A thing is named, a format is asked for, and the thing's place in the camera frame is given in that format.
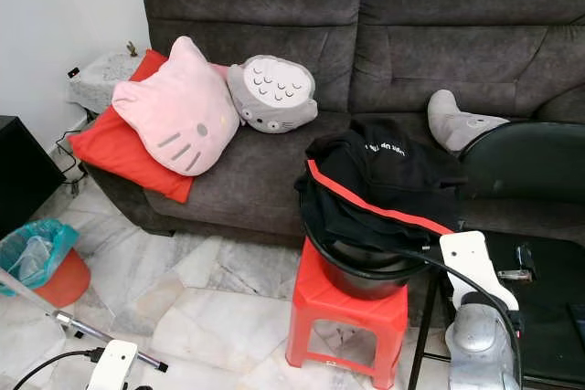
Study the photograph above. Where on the black garment red stripe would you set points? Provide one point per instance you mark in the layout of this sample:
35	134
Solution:
384	184

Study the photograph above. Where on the red bin teal bag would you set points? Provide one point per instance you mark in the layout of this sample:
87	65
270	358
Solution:
46	258

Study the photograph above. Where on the red cushion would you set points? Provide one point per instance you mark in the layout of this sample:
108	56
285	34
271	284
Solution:
119	148

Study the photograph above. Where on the white stone side table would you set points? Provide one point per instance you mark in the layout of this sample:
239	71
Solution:
105	79

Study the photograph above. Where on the small bronze figurine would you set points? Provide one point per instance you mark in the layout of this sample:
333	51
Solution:
132	48

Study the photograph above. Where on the pink cat face pillow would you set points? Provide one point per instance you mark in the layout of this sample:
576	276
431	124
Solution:
178	111

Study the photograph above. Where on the grey white owl plush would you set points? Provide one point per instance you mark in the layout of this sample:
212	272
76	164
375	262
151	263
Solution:
272	93

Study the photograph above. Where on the red plastic stool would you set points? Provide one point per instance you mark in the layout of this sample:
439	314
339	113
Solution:
347	317

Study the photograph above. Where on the black plastic bucket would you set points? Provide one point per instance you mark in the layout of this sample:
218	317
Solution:
366	271

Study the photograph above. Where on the dark grey fabric sofa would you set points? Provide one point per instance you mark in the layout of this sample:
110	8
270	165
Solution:
420	34

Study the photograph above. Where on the grey stuffed toy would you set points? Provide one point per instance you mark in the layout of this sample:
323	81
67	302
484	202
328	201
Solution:
457	125

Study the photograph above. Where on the black folding chair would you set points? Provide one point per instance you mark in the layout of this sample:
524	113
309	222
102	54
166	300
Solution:
530	171

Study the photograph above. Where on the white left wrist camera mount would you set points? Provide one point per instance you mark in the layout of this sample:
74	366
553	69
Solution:
112	364

